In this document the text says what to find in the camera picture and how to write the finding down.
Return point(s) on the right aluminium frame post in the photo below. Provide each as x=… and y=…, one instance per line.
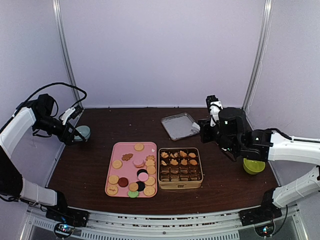
x=261, y=48

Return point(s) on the brown chocolate cookie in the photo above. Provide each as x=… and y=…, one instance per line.
x=123, y=182

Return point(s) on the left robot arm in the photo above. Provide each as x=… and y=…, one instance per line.
x=36, y=115

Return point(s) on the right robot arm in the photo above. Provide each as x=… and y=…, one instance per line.
x=228, y=128

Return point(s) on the yellow cookie under chip cookie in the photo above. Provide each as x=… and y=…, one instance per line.
x=117, y=164

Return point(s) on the pink sandwich cookie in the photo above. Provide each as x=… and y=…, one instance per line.
x=138, y=163
x=143, y=177

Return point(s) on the yellow dotted cookie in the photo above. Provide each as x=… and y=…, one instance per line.
x=113, y=179
x=150, y=181

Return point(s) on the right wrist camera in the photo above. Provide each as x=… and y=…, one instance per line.
x=214, y=106

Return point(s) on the pink plastic tray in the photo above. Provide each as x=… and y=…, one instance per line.
x=128, y=170

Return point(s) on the gold cookie tin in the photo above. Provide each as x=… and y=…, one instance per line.
x=188, y=174

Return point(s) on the left aluminium frame post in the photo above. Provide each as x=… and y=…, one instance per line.
x=63, y=42

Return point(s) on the yellow dotted cookie left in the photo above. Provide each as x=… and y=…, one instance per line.
x=113, y=179

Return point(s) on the yellow dotted cookie corner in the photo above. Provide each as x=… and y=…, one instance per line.
x=149, y=191

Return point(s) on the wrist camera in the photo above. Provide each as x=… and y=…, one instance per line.
x=70, y=113
x=214, y=106

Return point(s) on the black sandwich cookie upper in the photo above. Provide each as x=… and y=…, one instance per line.
x=141, y=171

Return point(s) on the green sandwich cookie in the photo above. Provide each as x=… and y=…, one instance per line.
x=133, y=194

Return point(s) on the yellow dotted cookie middle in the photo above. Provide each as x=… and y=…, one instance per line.
x=150, y=181

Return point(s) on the gingerbread brown leaf cookie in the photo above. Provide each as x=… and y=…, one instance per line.
x=127, y=157

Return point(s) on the silver tin lid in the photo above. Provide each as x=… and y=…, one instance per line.
x=179, y=126

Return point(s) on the aluminium frame post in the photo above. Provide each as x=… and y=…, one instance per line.
x=261, y=48
x=63, y=42

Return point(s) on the yellow cookie with pink sword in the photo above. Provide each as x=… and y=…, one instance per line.
x=111, y=190

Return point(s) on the small round tan cookie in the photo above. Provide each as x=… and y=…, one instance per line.
x=133, y=187

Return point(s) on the black sandwich cookie lower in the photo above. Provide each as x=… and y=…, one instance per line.
x=141, y=186

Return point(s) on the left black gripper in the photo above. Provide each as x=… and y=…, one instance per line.
x=67, y=140

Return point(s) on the round tan cookie right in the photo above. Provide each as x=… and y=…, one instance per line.
x=151, y=169

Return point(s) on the pale blue ceramic bowl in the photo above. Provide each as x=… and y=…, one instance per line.
x=85, y=131

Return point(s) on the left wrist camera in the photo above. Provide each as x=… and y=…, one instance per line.
x=70, y=113

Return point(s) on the front aluminium rail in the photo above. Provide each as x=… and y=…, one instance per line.
x=223, y=225

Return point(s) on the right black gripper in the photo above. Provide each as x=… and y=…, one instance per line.
x=205, y=136

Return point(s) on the metal serving tongs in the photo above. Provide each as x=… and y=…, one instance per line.
x=196, y=127

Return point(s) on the lone yellow sandwich cookie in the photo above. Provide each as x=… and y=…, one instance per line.
x=139, y=147

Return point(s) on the green plastic bowl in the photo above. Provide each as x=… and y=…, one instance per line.
x=253, y=167

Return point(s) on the leaf shaped tan cookie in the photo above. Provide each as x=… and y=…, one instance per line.
x=174, y=162

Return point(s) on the black sandwich cookie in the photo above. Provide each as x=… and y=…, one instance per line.
x=141, y=171
x=141, y=186

